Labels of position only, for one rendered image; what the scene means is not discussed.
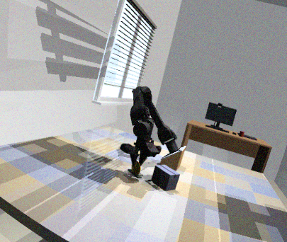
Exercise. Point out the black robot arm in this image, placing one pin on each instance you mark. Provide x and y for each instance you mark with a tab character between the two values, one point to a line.
140	113

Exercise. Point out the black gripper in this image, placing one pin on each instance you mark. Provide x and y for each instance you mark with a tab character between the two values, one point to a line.
133	150

